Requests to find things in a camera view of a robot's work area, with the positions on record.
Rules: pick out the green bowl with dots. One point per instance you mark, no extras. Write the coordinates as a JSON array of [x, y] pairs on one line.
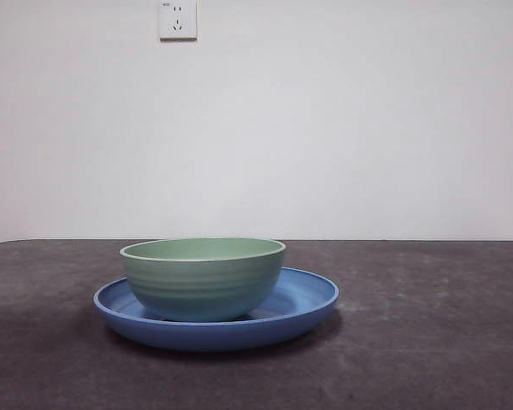
[[201, 286]]

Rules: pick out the blue plate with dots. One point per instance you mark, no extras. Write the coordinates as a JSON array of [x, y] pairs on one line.
[[214, 337]]

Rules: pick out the white wall socket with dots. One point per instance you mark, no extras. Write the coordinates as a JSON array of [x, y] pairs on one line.
[[178, 20]]

